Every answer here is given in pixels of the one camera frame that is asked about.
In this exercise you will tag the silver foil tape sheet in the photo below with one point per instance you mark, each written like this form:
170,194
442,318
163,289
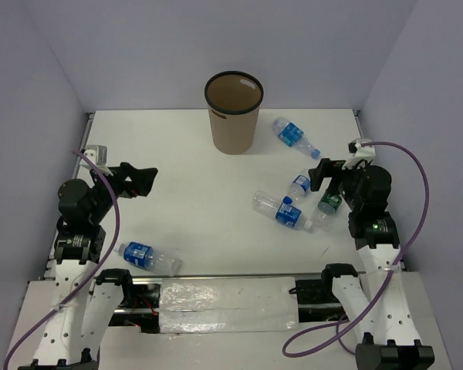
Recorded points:
202,306

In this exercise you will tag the brown paper bin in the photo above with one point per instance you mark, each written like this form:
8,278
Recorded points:
234,99

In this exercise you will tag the green label bottle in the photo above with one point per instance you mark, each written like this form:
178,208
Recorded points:
326,209

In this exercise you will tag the small bottle, blue cap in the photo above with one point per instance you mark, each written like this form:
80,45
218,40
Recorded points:
298,189

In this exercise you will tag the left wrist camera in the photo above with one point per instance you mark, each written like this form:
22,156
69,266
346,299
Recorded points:
97,155

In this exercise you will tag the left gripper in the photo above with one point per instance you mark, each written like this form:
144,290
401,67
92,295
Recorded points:
141,179

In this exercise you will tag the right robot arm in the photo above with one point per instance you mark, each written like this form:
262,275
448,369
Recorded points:
386,334

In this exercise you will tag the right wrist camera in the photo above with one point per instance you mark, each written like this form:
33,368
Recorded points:
361,151

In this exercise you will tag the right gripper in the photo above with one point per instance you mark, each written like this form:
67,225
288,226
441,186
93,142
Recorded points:
324,169

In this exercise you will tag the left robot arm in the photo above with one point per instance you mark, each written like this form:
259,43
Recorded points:
86,294

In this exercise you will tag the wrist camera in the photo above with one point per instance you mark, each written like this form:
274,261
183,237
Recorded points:
361,151
97,155

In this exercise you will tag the clear bottle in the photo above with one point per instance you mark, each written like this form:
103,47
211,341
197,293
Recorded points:
281,211

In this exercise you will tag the aluminium rail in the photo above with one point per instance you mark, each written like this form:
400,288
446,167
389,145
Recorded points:
147,279

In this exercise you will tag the bottle near bin, blue label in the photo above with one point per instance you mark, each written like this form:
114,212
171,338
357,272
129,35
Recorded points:
292,136

